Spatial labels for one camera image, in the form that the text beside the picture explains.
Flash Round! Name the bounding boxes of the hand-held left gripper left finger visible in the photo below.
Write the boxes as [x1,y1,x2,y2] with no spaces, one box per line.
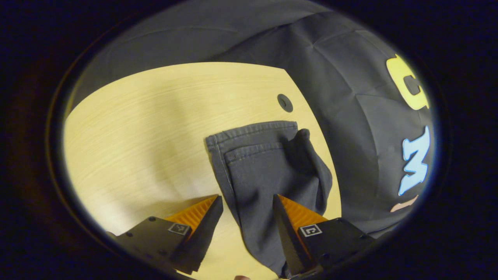
[106,194,224,275]

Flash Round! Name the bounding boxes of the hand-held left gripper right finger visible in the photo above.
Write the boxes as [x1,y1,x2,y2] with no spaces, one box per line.
[272,193,377,279]

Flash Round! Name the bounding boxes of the dark grey jeans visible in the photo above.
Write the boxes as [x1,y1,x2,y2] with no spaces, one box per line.
[205,121,334,279]

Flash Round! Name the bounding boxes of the black backdrop cloth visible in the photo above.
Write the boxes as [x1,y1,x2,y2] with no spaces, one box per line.
[72,0,437,238]

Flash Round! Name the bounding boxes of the black table cable grommet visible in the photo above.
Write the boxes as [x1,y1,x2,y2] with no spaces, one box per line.
[277,93,294,113]

